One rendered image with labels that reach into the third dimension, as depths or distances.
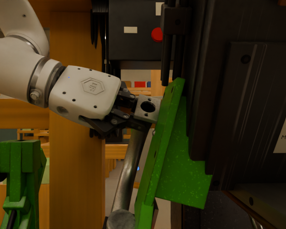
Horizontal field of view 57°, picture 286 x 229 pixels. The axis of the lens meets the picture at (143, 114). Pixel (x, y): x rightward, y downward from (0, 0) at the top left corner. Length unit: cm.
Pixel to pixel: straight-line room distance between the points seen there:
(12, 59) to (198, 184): 34
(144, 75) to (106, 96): 1006
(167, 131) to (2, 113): 63
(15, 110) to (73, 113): 45
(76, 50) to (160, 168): 48
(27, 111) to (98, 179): 30
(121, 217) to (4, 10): 39
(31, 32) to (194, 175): 38
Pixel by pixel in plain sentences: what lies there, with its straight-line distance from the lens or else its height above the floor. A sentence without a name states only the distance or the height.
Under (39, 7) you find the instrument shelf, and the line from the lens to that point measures 77.
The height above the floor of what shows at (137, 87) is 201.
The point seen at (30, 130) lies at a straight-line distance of 1049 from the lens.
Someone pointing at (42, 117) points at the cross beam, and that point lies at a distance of 84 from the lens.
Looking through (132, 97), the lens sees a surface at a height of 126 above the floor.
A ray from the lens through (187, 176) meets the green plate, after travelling 37.
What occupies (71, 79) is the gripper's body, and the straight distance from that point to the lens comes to 46.
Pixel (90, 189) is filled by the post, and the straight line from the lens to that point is 75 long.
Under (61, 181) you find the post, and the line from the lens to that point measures 75.
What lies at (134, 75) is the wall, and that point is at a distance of 1049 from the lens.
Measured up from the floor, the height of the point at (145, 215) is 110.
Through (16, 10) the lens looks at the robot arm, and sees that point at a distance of 53.
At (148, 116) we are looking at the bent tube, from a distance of 43.
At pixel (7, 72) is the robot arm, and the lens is 46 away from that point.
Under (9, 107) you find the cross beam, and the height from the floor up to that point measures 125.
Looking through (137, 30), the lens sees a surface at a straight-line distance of 64.
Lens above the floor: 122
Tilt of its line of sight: level
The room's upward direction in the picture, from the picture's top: straight up
